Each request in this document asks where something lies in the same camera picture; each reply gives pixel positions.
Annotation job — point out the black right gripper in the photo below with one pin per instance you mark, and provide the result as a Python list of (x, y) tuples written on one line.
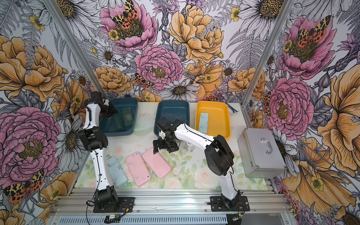
[(160, 141)]

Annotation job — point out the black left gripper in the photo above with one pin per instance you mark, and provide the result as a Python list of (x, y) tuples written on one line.
[(112, 110)]

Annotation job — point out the dark teal tray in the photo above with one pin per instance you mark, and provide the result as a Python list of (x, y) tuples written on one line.
[(172, 110), (107, 123)]

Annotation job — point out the dark green case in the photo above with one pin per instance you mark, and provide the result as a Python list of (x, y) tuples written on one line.
[(127, 116), (118, 122)]

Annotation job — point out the pink pencil case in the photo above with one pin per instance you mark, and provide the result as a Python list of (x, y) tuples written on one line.
[(157, 164), (138, 169)]

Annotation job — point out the light blue case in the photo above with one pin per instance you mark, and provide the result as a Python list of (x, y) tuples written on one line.
[(116, 172), (203, 122)]

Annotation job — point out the yellow plastic tray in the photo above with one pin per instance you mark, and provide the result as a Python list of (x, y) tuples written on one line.
[(219, 118)]

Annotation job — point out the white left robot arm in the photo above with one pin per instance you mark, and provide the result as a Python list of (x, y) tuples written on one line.
[(95, 141)]

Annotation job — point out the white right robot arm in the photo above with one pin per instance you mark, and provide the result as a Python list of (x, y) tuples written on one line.
[(218, 154)]

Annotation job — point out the blue pen behind tray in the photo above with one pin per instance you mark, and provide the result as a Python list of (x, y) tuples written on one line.
[(232, 109)]

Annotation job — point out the small circuit board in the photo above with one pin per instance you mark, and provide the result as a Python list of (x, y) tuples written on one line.
[(114, 218)]

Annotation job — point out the silver metal case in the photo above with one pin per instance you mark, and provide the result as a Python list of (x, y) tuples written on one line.
[(260, 155)]

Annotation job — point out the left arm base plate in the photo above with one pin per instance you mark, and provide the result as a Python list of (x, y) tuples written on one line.
[(123, 204)]

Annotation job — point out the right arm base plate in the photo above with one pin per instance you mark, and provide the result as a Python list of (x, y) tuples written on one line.
[(220, 204)]

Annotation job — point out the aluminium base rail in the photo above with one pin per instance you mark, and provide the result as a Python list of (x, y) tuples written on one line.
[(178, 207)]

